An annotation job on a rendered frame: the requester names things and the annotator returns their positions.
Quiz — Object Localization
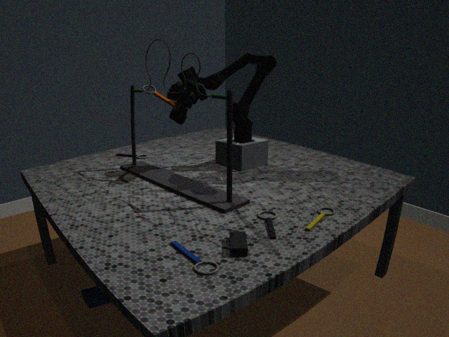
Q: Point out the orange handle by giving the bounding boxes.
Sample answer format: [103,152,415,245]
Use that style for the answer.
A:
[142,85,175,107]

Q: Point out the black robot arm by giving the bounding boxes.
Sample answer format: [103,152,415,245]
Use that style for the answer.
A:
[167,53,276,143]

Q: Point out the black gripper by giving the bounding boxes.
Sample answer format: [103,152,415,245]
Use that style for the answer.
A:
[169,79,200,125]

